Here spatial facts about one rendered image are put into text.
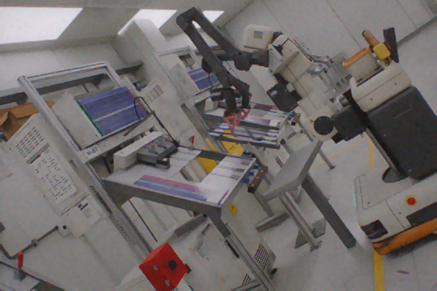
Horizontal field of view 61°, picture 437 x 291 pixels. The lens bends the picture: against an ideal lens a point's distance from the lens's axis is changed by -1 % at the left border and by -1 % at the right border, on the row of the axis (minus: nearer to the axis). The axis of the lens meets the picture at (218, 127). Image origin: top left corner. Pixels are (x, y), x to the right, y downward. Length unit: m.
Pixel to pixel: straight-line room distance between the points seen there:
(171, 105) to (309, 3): 6.73
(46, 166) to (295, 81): 1.50
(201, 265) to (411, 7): 8.39
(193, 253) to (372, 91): 1.22
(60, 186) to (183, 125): 1.46
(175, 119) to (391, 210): 2.14
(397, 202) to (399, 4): 7.97
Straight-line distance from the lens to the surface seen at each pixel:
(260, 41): 2.04
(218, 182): 2.16
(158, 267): 1.64
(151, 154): 2.36
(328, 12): 9.68
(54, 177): 2.40
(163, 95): 3.50
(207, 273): 2.15
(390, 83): 1.86
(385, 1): 9.67
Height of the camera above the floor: 1.07
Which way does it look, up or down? 1 degrees down
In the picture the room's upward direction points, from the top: 36 degrees counter-clockwise
